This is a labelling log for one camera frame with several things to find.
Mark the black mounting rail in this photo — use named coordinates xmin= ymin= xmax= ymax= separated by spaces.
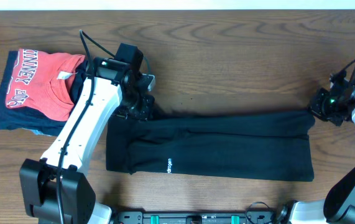
xmin=113 ymin=211 xmax=275 ymax=224

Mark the navy folded t-shirt stack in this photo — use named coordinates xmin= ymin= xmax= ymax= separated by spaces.
xmin=0 ymin=50 xmax=88 ymax=136

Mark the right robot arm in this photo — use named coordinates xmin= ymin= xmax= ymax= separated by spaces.
xmin=273 ymin=67 xmax=355 ymax=224

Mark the black t-shirt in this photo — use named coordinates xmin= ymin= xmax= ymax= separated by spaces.
xmin=106 ymin=110 xmax=315 ymax=182

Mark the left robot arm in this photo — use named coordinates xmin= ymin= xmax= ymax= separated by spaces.
xmin=19 ymin=58 xmax=155 ymax=223

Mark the red folded t-shirt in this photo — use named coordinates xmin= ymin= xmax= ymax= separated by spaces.
xmin=5 ymin=49 xmax=85 ymax=121

